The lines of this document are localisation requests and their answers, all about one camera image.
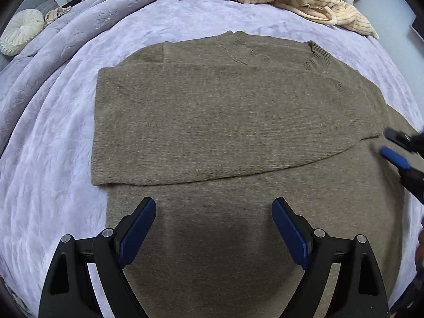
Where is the round white cushion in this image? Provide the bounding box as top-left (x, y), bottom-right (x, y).
top-left (0, 9), bottom-right (45, 56)

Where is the dark panel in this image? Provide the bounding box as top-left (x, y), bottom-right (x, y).
top-left (409, 15), bottom-right (424, 42)

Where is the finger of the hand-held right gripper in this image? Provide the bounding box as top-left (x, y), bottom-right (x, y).
top-left (380, 146), bottom-right (424, 206)
top-left (383, 126), bottom-right (424, 154)

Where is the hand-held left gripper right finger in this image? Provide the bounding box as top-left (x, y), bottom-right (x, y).
top-left (272, 197), bottom-right (390, 318)

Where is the cream striped garment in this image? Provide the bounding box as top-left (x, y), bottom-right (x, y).
top-left (237, 0), bottom-right (380, 40)

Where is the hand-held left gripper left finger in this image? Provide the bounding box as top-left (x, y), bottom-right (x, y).
top-left (38, 197), bottom-right (157, 318)

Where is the lavender bed blanket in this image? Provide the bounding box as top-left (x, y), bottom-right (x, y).
top-left (0, 0), bottom-right (424, 315)

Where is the beige crumpled cloth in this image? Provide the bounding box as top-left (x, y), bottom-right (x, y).
top-left (44, 6), bottom-right (72, 26)

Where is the olive brown knit sweater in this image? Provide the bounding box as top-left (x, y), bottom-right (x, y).
top-left (91, 30), bottom-right (419, 318)

